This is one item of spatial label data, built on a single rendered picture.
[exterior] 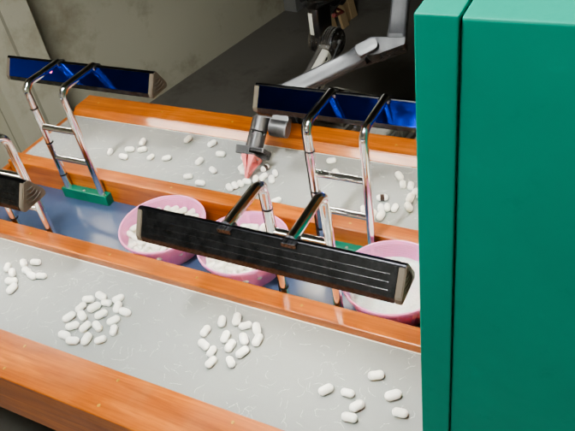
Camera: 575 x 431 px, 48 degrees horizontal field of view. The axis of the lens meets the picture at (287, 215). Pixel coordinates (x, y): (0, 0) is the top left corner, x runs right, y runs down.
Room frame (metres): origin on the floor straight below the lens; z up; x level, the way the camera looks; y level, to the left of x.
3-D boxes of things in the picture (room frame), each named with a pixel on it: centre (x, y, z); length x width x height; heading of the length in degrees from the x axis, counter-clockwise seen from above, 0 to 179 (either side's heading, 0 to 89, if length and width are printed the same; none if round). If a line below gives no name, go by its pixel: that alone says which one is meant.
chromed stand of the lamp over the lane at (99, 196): (1.94, 0.62, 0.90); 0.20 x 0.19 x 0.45; 57
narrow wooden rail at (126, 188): (1.62, 0.19, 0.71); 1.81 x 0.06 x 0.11; 57
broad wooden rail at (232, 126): (1.95, -0.02, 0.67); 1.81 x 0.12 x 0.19; 57
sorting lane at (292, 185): (1.77, 0.09, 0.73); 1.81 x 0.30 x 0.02; 57
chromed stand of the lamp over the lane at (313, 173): (1.42, -0.19, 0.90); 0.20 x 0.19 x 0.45; 57
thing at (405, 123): (1.48, -0.24, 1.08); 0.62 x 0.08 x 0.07; 57
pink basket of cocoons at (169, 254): (1.54, 0.37, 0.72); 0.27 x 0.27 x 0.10
